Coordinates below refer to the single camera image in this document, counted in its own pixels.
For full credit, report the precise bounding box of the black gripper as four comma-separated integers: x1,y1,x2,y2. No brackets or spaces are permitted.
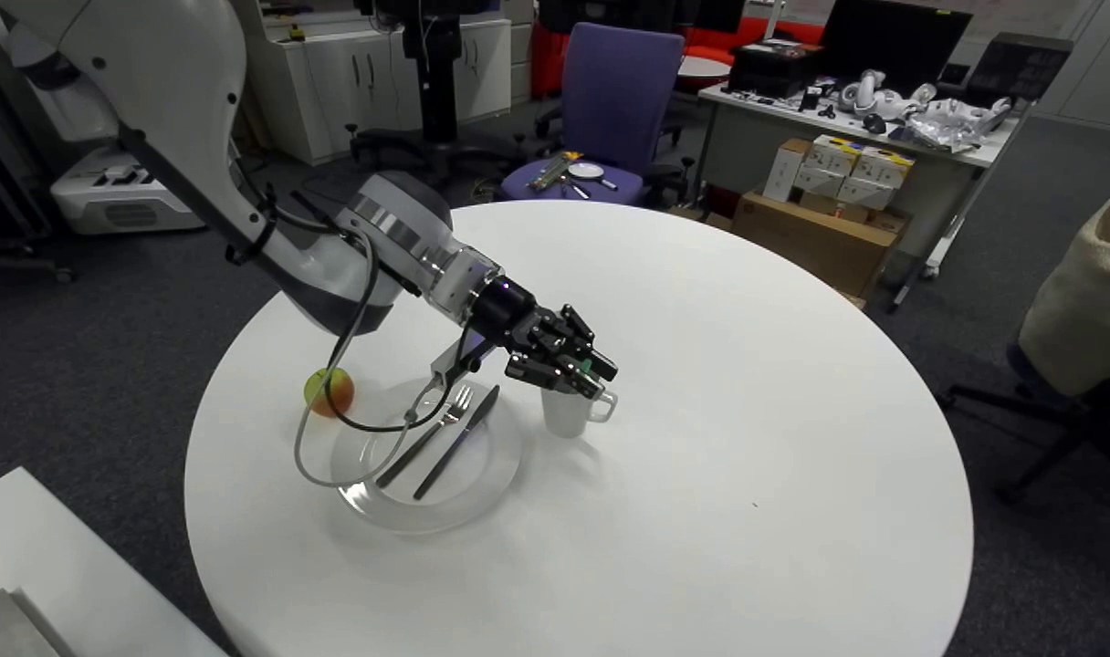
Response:
460,274,619,402

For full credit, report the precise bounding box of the white mug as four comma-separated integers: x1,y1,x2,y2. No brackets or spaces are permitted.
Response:
539,378,619,441

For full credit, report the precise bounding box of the silver knife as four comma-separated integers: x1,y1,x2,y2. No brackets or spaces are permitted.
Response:
410,384,502,505

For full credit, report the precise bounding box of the clear glass plate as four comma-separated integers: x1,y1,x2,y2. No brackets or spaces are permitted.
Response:
328,378,527,537

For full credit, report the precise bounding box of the silver fork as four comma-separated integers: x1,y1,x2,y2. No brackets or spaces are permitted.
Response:
371,395,473,493

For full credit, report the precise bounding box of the red green apple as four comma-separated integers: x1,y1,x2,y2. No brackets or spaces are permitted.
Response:
300,366,356,422

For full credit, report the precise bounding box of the brown cardboard box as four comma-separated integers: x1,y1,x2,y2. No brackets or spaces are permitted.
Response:
731,190,909,305

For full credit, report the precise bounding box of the white office desk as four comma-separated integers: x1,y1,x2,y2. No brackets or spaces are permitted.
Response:
698,81,1023,285

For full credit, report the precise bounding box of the purple office chair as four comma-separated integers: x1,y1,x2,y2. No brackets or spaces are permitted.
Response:
496,19,691,209

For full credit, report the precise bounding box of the black stand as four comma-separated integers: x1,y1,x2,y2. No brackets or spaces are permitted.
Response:
351,0,512,185

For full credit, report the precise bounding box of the white yellow carton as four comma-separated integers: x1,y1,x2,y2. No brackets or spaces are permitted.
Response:
838,143,920,216
764,133,866,204

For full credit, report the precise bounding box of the black case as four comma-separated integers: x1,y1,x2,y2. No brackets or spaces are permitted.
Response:
725,42,827,102

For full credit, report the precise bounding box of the red sofa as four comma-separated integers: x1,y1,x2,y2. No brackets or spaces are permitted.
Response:
530,13,825,102

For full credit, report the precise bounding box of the white cabinet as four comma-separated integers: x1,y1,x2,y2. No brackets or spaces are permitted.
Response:
239,7,513,168

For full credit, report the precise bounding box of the white gadget pile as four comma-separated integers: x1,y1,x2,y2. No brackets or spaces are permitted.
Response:
807,66,1023,159

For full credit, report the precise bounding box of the black monitor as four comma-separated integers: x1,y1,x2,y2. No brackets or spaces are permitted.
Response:
822,0,973,86

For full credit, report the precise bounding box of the white machine base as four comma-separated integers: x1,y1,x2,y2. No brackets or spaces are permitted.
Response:
46,143,208,237

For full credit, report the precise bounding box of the chair with beige cover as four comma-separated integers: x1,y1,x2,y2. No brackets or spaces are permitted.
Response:
940,182,1110,497

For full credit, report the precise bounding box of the dark laptop screen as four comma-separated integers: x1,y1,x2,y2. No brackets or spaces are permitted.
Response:
966,35,1076,111

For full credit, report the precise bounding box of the white side table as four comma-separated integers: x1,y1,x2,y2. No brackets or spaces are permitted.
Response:
0,467,225,657

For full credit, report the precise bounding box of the grey flat object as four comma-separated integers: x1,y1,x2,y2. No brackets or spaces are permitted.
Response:
0,588,81,657

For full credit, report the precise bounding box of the black cable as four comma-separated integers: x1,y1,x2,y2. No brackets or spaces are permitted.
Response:
321,323,477,439

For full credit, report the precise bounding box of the grey cable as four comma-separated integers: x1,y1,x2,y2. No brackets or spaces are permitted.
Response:
289,233,460,493

